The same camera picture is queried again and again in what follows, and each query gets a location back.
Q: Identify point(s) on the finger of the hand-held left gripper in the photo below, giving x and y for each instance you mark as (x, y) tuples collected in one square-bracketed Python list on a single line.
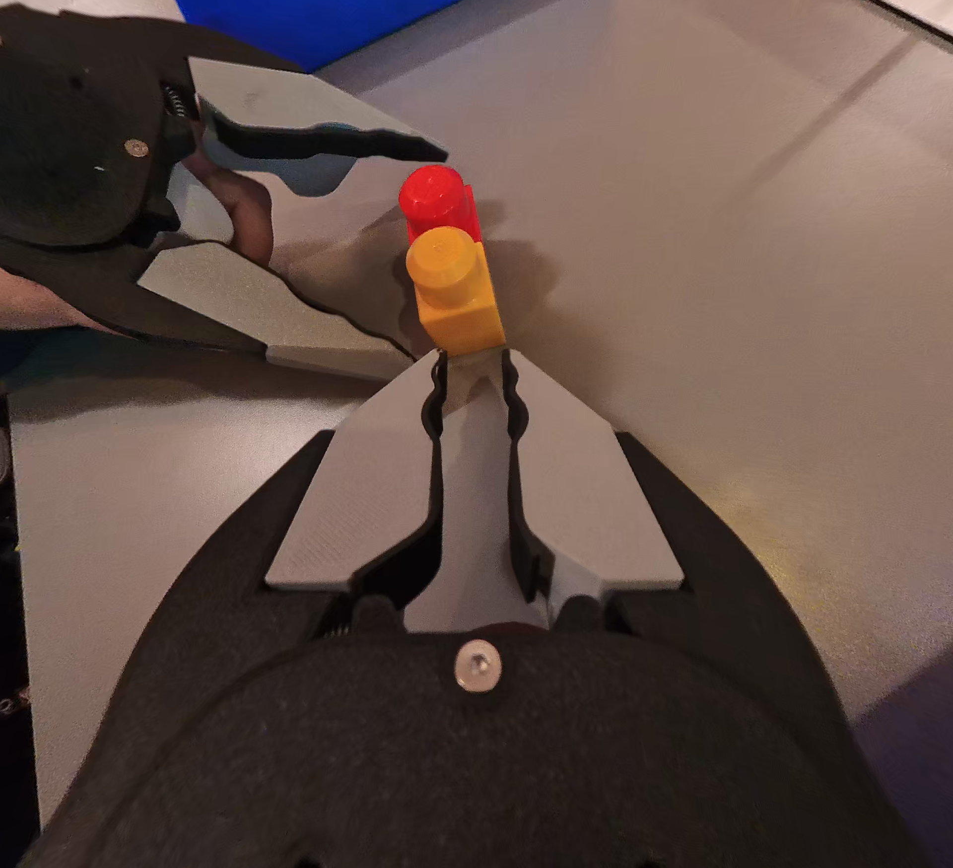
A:
[(238, 295), (283, 97)]

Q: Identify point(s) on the orange single-stud block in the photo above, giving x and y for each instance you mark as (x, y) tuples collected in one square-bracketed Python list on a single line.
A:
[(454, 302)]

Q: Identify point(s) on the person's left hand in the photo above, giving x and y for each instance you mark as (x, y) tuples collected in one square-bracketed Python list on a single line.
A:
[(246, 213)]

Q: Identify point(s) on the red single-stud block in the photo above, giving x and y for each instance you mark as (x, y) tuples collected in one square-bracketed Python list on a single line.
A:
[(439, 202)]

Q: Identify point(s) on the person's legs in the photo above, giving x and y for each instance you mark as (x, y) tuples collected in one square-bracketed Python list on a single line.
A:
[(11, 585)]

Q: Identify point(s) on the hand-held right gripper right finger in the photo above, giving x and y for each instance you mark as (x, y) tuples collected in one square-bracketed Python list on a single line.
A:
[(595, 511)]

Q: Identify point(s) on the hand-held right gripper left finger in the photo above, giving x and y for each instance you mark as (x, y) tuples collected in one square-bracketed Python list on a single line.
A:
[(357, 511)]

